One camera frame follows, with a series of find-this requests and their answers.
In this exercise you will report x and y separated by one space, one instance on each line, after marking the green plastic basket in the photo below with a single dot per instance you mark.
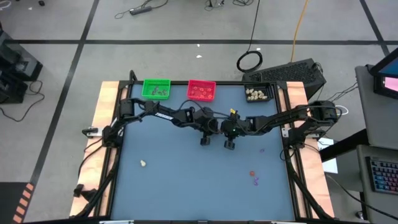
147 85

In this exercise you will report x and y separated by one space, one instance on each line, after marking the black mesh computer tower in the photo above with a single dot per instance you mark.
289 73

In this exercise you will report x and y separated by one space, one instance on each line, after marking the black plastic basket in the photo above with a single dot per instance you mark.
270 90

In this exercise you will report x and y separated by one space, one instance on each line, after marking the black power strip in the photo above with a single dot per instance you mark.
140 11

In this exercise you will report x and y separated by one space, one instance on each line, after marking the small black clamp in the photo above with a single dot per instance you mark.
84 192

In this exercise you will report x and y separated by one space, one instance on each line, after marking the black orange striped mat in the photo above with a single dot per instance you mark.
12 202

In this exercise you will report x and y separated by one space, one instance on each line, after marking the silver metal bracket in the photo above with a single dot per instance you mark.
116 222
287 222

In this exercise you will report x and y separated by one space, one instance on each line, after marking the silver arm base bracket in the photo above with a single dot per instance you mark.
284 132
93 132

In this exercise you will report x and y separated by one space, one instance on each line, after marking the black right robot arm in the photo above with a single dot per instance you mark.
286 119

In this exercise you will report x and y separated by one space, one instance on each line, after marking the backlit black keyboard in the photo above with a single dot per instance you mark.
384 175

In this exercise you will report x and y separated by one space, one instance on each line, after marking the grey desk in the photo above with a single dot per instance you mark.
382 124

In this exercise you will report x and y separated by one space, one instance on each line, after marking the small black floor object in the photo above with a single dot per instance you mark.
41 3

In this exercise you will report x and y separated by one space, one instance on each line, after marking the black equipment stack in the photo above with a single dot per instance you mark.
15 65

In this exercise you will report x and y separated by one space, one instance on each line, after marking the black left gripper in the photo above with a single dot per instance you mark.
206 121

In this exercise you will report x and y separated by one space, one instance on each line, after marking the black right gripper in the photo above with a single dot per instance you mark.
236 126

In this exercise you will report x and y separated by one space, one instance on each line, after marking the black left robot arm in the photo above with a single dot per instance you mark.
161 115

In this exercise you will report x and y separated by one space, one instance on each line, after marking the wooden table side board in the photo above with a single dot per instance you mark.
318 186
85 174

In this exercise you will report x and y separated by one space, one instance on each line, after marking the white paper sheet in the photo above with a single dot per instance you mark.
330 165

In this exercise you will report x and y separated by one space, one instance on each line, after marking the red plastic basket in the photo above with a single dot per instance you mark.
194 84

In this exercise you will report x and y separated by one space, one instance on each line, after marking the black monitor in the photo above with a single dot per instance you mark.
390 82

